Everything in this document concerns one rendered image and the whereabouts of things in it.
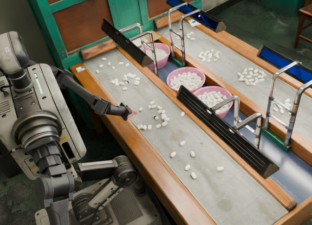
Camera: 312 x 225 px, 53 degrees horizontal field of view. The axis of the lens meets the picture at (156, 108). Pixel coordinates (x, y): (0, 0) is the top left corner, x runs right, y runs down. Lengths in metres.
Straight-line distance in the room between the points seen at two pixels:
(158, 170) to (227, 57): 1.12
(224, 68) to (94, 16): 1.05
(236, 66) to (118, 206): 1.26
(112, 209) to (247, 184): 0.80
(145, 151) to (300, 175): 0.83
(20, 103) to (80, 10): 1.38
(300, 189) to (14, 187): 2.21
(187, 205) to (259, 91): 0.94
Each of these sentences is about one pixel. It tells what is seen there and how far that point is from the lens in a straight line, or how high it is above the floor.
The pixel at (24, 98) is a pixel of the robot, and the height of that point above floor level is 1.45.
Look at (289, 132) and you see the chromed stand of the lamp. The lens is 1.81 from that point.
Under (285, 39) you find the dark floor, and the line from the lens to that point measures 4.09.
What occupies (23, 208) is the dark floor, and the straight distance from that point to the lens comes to 2.82.
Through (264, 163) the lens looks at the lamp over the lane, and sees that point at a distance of 1.31.
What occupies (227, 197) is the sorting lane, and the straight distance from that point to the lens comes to 1.63.
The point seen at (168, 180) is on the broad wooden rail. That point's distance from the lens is 1.66.
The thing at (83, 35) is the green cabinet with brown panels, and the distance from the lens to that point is 2.56.
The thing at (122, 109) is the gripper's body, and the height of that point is 0.95.
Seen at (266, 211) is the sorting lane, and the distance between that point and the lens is 1.61.
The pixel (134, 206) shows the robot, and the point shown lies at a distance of 1.94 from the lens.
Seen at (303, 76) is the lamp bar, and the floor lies 1.08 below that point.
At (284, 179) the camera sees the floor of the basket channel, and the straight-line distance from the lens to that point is 1.80.
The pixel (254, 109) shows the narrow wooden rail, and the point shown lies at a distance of 1.99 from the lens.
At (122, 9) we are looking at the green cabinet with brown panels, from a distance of 2.62.
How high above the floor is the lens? 2.14
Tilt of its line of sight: 43 degrees down
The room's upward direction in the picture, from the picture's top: 10 degrees counter-clockwise
